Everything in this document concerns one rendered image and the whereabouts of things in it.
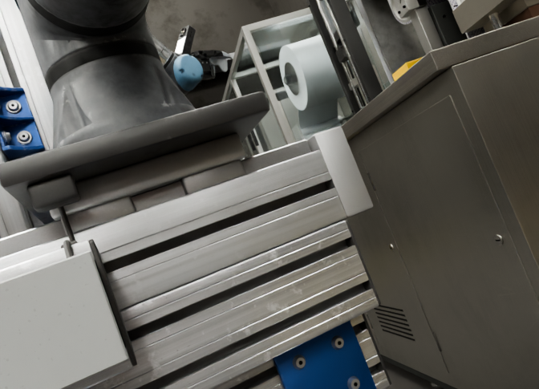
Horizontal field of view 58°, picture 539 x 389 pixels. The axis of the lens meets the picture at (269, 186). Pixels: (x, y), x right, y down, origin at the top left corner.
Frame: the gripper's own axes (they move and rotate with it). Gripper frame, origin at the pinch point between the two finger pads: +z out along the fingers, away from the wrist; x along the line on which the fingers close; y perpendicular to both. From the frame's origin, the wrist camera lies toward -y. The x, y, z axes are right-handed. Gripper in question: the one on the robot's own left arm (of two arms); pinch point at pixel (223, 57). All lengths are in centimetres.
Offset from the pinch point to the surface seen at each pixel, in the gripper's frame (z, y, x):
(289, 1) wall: 324, -139, -208
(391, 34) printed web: 49, 4, 30
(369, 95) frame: 30.4, 22.6, 27.1
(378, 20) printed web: 47, -2, 28
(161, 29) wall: 225, -146, -308
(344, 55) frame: 33.4, 7.4, 20.3
